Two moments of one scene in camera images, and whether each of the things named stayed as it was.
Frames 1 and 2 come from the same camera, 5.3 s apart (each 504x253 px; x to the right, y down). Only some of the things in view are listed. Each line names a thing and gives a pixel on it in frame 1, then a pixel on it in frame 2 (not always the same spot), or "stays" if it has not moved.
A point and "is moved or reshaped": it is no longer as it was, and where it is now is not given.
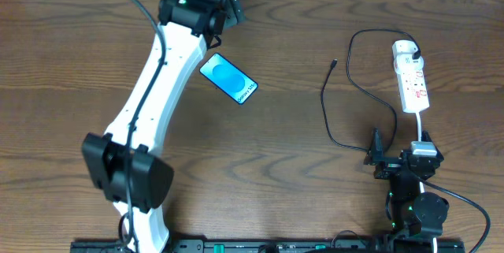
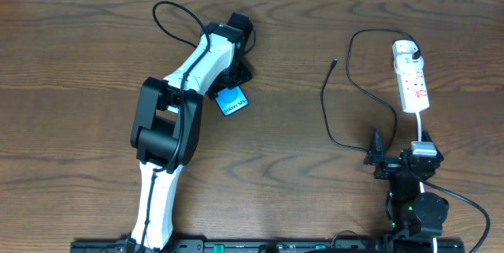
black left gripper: [235, 13] to [235, 78]
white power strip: [413, 90] stays
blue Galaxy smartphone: [234, 82] is moved or reshaped
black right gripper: [394, 162] stays
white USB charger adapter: [402, 52] stays
